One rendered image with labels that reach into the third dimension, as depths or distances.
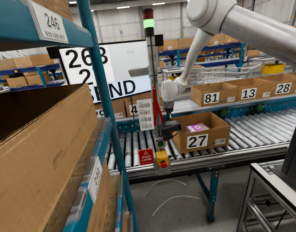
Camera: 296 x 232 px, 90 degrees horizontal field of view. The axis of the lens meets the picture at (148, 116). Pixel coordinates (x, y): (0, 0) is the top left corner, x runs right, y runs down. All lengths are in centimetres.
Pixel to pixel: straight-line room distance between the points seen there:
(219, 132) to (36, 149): 115
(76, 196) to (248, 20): 74
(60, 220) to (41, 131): 10
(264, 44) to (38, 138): 72
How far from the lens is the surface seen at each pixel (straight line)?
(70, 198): 23
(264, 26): 74
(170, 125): 86
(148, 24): 81
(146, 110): 86
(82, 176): 25
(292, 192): 113
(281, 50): 73
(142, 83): 92
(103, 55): 86
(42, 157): 20
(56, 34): 21
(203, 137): 118
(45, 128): 21
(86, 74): 85
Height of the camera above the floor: 149
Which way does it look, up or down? 24 degrees down
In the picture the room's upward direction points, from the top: 7 degrees counter-clockwise
